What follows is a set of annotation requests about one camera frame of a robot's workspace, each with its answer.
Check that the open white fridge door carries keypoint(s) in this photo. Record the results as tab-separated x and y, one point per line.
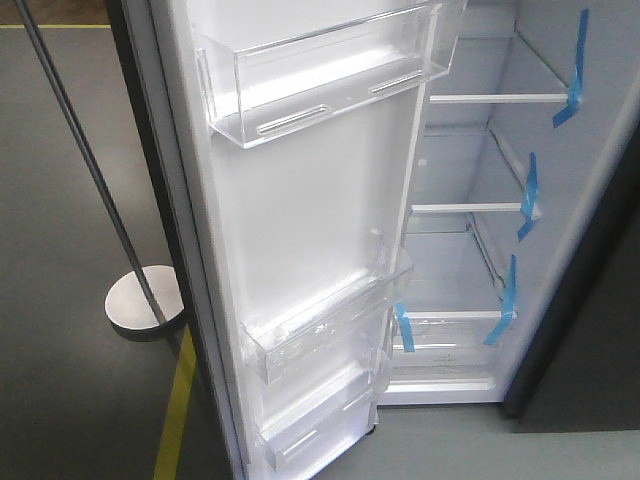
259	234

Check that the glass fridge shelf bottom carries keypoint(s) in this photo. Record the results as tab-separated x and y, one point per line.
453	277

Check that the glass fridge shelf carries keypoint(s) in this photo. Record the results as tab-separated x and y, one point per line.
453	277
498	70
461	171

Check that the glass fridge shelf middle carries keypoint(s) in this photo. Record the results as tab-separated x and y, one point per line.
461	171

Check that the glass fridge shelf top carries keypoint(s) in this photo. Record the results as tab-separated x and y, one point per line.
498	70

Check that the clear door bin middle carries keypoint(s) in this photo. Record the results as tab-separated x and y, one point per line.
350	311

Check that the clear door bin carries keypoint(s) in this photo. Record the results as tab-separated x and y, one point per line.
350	311
323	402
270	68

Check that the blue tape left bottom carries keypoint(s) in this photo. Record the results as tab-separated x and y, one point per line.
405	328

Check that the blue tape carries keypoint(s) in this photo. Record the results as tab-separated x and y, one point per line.
405	328
508	309
576	86
529	202

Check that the clear door bin lower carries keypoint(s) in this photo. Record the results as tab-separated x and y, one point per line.
323	402

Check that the clear crisper drawer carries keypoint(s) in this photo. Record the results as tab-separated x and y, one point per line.
447	351

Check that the clear door bin upper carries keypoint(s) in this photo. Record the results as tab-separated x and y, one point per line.
270	68

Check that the blue tape right bottom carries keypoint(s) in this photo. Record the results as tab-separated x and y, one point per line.
508	309

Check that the blue tape right middle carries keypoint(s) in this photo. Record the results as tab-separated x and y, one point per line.
529	202

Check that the blue tape right top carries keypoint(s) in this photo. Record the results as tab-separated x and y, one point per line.
576	86

